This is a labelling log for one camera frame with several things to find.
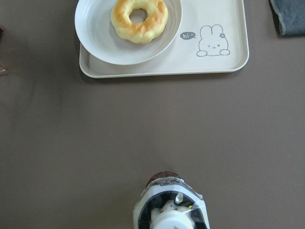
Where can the glazed donut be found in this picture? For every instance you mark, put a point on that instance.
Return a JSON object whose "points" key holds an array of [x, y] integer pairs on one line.
{"points": [[142, 32]]}

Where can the copper wire bottle rack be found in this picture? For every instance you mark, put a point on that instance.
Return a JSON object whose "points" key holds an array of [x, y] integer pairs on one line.
{"points": [[3, 69]]}

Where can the cream tray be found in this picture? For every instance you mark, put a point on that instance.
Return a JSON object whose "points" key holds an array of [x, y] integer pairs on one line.
{"points": [[212, 38]]}

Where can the white plate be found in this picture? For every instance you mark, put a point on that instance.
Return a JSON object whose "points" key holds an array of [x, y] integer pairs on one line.
{"points": [[98, 36]]}

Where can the grey folded cloth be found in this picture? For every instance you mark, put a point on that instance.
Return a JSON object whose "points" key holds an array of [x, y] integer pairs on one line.
{"points": [[291, 16]]}

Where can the tea bottle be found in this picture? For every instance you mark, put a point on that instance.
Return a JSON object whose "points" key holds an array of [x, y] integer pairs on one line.
{"points": [[168, 202]]}

